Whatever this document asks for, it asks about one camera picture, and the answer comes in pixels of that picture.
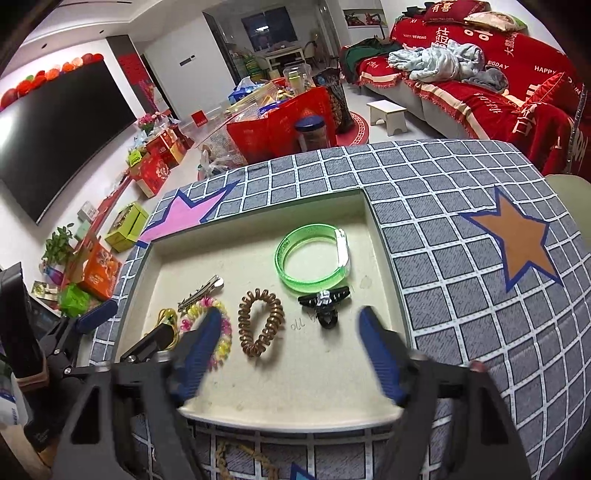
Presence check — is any yellow hair tie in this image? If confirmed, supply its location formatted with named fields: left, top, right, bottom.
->
left=145, top=307, right=181, bottom=349

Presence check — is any black wall television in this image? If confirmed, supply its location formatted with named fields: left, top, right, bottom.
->
left=0, top=60, right=144, bottom=224

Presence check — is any white table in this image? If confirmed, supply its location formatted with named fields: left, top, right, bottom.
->
left=265, top=46, right=308, bottom=77

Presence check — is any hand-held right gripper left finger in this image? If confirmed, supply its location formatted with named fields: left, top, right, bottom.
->
left=51, top=307, right=223, bottom=480

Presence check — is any orange printed box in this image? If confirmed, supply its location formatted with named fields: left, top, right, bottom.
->
left=76, top=242, right=123, bottom=298

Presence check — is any grey checked tablecloth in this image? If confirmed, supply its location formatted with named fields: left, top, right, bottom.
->
left=88, top=138, right=591, bottom=480

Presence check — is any green plastic bag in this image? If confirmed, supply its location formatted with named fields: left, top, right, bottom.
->
left=58, top=284, right=90, bottom=317

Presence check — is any brown spiral hair tie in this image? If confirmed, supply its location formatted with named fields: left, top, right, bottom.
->
left=238, top=288, right=284, bottom=358

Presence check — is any dark green cloth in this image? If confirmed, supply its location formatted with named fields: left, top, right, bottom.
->
left=342, top=39, right=402, bottom=84

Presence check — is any green translucent bangle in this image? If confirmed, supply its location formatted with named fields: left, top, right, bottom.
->
left=274, top=224, right=354, bottom=292

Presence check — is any large red gift box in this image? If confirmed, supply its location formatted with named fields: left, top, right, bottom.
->
left=129, top=152, right=171, bottom=199

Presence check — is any green potted plant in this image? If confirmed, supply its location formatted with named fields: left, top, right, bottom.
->
left=41, top=224, right=77, bottom=266

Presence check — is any pink flower bouquet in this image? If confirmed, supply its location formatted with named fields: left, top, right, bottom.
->
left=137, top=113, right=169, bottom=134

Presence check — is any light blue blanket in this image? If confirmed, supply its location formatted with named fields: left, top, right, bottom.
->
left=387, top=41, right=511, bottom=90

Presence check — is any dark patterned bag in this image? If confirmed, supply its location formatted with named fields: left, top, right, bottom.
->
left=314, top=69, right=354, bottom=134

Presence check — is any colourful bead bracelet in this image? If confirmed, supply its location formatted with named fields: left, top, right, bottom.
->
left=179, top=296, right=233, bottom=372

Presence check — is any white small stool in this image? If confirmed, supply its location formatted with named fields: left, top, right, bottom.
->
left=366, top=99, right=408, bottom=136

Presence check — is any floral pillow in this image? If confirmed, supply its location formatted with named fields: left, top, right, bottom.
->
left=463, top=11, right=532, bottom=33

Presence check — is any blue lid jar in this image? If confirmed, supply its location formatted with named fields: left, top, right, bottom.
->
left=294, top=116, right=328, bottom=153

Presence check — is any yellow-green box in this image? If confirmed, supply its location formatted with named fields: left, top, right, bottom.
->
left=105, top=203, right=149, bottom=252

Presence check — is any brown braided rope bracelet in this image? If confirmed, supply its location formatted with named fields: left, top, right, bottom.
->
left=215, top=440, right=280, bottom=480

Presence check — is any pink star sticker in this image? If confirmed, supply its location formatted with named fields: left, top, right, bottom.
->
left=136, top=180, right=241, bottom=247

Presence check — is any dark window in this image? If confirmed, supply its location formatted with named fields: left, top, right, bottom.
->
left=242, top=11, right=296, bottom=51

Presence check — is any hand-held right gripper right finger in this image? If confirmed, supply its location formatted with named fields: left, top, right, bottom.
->
left=358, top=307, right=534, bottom=480

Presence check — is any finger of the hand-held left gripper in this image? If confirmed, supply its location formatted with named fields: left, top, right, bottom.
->
left=39, top=299, right=118, bottom=379
left=119, top=322, right=182, bottom=366

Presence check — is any row of red paper flowers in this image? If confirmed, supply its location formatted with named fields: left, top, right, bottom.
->
left=0, top=52, right=106, bottom=112

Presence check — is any grey-green shallow tray box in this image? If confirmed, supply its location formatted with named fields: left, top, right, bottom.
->
left=111, top=187, right=411, bottom=432

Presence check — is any red low shelf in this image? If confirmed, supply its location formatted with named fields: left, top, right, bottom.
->
left=71, top=171, right=134, bottom=259

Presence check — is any red shopping bag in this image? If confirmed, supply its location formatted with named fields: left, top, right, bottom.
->
left=226, top=87, right=338, bottom=167

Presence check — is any pale green armchair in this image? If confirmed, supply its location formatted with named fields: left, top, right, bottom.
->
left=547, top=174, right=591, bottom=222

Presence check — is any silver metal hair clip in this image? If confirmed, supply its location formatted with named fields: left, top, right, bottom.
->
left=178, top=275, right=225, bottom=312

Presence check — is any red printed pillow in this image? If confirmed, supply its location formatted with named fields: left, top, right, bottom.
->
left=422, top=0, right=491, bottom=26

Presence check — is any brown star sticker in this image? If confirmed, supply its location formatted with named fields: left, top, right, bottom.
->
left=459, top=185, right=564, bottom=294

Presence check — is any black hair claw clip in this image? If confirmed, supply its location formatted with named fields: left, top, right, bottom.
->
left=297, top=285, right=352, bottom=330

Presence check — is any red covered sofa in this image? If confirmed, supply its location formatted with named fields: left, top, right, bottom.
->
left=355, top=18, right=587, bottom=176

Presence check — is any metal pole stand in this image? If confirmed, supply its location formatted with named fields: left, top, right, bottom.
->
left=566, top=80, right=591, bottom=176

